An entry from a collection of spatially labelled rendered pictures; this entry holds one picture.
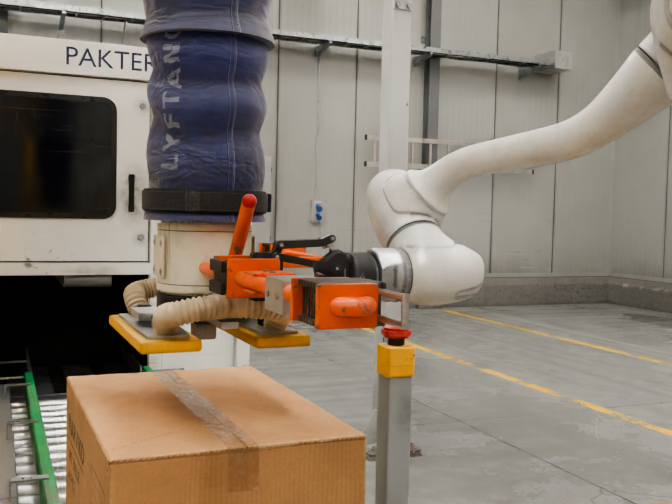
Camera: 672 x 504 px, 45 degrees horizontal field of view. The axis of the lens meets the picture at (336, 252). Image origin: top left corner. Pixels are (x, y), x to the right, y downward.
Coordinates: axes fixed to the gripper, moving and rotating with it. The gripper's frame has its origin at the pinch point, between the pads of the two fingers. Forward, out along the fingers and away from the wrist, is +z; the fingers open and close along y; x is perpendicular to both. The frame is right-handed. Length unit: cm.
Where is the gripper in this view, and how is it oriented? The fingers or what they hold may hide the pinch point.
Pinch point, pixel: (248, 276)
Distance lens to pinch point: 124.1
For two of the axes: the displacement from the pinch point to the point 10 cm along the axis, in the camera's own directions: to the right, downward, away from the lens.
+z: -9.1, 0.0, -4.1
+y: -0.2, 10.0, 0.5
